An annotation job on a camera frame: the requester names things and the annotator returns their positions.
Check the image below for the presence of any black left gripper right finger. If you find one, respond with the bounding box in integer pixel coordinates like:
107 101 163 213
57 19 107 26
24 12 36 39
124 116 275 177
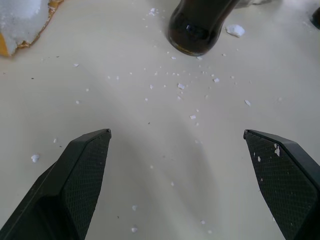
243 129 320 240

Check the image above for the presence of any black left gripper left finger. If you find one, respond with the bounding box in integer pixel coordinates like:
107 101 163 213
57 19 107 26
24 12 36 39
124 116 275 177
0 128 112 240

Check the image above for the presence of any dark brown glass bottle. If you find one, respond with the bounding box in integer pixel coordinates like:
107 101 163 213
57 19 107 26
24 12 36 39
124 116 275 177
167 0 241 57

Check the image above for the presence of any dark round object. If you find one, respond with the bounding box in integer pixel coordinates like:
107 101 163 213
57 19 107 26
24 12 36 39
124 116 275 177
310 6 320 30

